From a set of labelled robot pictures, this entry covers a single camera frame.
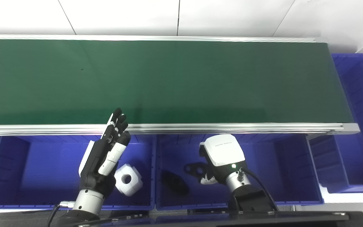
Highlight black oval flange part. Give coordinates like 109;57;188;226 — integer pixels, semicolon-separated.
161;170;190;195
184;162;209;177

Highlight black robot torso panel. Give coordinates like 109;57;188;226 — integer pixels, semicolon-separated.
74;211;363;227

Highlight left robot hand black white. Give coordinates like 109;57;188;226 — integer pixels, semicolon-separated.
73;108;131;215

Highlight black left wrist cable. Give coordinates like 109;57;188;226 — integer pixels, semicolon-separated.
46;202;75;227

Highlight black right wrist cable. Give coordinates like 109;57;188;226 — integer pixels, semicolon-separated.
240;167;279;211

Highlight white cube part with hole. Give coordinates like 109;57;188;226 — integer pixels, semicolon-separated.
115;163;143;197

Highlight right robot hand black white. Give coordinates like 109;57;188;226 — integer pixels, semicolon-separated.
199;134;251;192

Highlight green conveyor belt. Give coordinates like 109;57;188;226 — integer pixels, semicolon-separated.
0;34;360;137
0;39;354;125

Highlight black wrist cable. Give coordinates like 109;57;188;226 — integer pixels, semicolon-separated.
46;202;75;227
240;167;279;211

